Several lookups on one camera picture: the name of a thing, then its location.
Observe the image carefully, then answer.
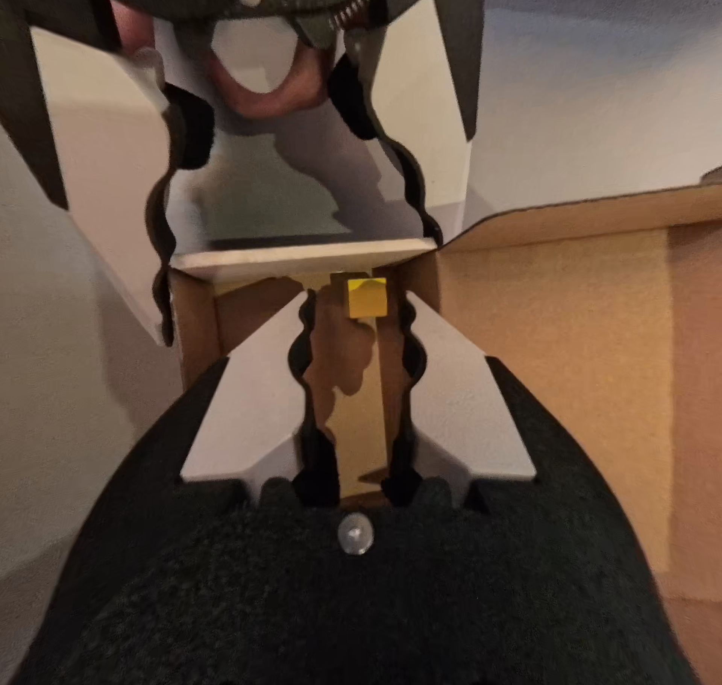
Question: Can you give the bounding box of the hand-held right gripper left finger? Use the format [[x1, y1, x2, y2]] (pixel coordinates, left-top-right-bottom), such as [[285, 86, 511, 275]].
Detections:
[[179, 289, 340, 508]]

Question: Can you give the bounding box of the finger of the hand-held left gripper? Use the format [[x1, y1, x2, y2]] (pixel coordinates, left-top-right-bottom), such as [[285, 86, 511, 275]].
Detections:
[[29, 25, 215, 349], [326, 0, 473, 247]]

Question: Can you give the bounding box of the small yellow wooden cube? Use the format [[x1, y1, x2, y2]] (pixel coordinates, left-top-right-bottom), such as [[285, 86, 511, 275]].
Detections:
[[330, 271, 390, 320]]

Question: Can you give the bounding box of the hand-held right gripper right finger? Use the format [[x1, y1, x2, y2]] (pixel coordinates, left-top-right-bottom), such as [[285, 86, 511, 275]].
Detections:
[[382, 292, 538, 506]]

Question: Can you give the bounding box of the grey desk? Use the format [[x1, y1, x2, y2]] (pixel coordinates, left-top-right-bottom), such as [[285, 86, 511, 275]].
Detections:
[[0, 0, 722, 587]]

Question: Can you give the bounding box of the person's left hand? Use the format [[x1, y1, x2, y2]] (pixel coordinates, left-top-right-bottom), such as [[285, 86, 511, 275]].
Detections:
[[110, 0, 331, 120]]

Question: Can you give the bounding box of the white cardboard box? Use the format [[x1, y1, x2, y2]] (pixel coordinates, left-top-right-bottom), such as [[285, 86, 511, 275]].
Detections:
[[168, 185, 722, 685]]

